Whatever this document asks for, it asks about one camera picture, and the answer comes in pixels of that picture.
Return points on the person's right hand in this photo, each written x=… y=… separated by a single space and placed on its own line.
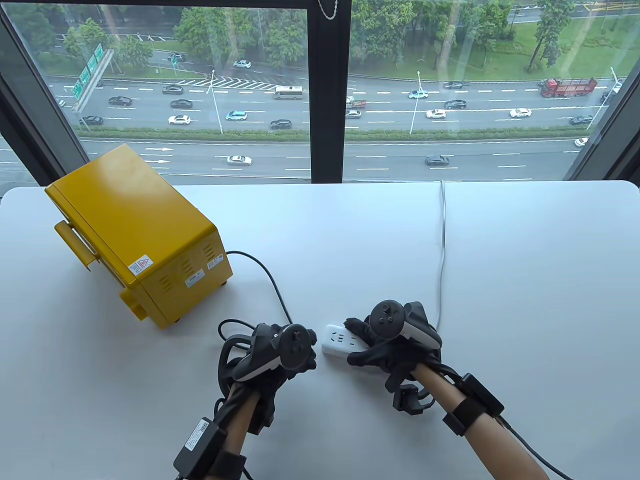
x=370 y=358

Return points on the person's left hand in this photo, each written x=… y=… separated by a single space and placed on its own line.
x=260 y=336

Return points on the white power strip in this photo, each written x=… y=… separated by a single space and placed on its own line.
x=334 y=343

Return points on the yellow oven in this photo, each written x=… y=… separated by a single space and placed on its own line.
x=140 y=210

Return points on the person's right forearm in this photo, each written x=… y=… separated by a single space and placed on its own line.
x=490 y=450

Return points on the person's left forearm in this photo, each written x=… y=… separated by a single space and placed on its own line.
x=240 y=425

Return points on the black and white left controller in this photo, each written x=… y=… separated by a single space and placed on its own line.
x=292 y=345

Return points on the black and white controller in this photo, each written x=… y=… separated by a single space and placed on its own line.
x=292 y=345
x=387 y=316

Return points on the black and white right controller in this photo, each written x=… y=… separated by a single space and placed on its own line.
x=387 y=316

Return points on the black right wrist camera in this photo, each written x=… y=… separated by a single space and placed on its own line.
x=409 y=399

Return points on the black window frame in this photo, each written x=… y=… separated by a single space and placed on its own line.
x=328 y=100

